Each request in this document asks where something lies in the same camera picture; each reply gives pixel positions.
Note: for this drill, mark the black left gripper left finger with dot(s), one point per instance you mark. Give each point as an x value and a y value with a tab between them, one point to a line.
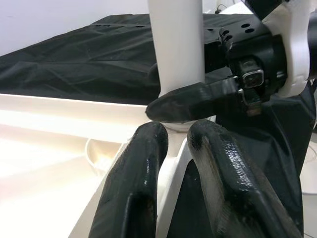
138	173

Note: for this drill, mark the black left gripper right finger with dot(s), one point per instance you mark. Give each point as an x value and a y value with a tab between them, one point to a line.
235	178

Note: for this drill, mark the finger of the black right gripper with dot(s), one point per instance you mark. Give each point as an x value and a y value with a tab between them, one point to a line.
178	106
154	73

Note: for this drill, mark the white plastic table leg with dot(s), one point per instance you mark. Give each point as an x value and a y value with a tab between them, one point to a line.
178	49

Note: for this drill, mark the white plastic table top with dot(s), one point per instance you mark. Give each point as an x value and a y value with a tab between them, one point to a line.
49	161

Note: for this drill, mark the black cloth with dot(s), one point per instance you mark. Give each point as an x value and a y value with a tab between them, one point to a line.
74	62

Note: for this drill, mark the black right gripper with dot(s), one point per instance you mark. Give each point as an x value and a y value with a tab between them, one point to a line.
250	44

